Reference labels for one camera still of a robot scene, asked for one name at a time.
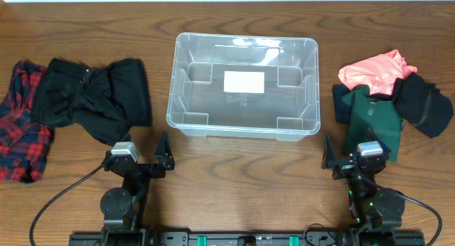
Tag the pink garment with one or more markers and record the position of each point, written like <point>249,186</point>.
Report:
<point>379,72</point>

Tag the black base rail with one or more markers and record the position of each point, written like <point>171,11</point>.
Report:
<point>312,237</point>

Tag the dark navy garment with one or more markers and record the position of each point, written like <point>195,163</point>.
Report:
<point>342,110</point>

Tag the white label in bin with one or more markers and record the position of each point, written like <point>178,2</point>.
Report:
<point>243,82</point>

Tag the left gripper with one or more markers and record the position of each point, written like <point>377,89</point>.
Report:
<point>143,168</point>

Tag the black garment with stripe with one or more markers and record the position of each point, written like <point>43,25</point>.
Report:
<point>422,105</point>

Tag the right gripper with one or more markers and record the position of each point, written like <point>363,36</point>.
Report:
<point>329,155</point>

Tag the red navy plaid shirt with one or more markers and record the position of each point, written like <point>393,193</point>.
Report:
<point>24,144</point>

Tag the dark green garment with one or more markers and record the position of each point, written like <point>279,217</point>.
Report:
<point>371,113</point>

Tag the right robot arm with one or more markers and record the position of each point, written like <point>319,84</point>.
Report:
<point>377,210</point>

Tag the clear plastic storage bin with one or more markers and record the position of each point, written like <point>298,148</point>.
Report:
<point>289,108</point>

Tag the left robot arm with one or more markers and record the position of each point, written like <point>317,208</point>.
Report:
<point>123,207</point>

